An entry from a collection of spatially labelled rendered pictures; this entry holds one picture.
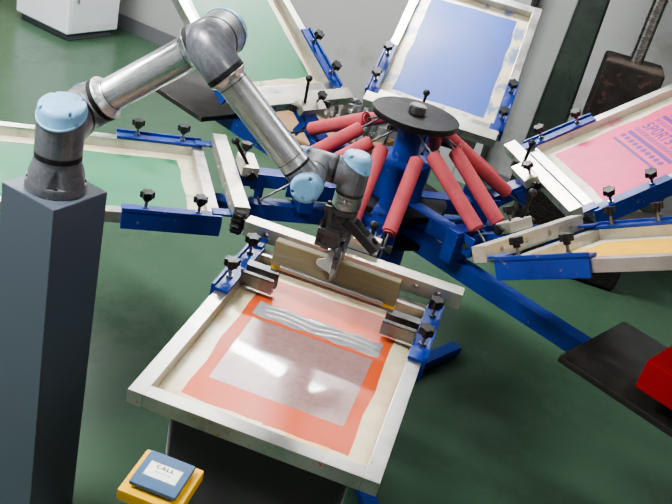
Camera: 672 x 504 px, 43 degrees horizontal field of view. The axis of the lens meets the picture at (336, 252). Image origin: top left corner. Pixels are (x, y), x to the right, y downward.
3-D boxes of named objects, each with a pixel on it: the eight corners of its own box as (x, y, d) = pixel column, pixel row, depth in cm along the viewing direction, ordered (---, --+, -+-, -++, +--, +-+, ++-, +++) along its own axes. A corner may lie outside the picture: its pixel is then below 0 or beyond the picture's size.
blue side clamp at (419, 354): (419, 380, 223) (427, 359, 220) (401, 374, 224) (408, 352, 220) (438, 325, 249) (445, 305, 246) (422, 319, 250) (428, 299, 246)
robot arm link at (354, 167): (344, 143, 218) (376, 152, 217) (334, 182, 223) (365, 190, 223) (340, 154, 211) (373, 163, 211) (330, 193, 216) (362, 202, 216)
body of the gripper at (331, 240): (321, 235, 231) (331, 196, 225) (350, 246, 230) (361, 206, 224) (312, 247, 224) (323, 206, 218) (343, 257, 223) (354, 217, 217)
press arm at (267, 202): (26, 199, 273) (27, 182, 270) (27, 190, 278) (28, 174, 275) (385, 231, 312) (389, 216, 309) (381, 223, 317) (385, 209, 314)
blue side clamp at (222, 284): (224, 310, 230) (228, 288, 227) (207, 304, 231) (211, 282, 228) (262, 263, 257) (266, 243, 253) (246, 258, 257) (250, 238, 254)
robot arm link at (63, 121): (24, 153, 204) (27, 100, 198) (47, 134, 216) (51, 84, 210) (72, 166, 204) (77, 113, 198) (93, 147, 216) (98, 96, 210)
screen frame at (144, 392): (375, 497, 180) (380, 484, 178) (125, 402, 188) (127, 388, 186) (436, 320, 249) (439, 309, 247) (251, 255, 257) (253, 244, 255)
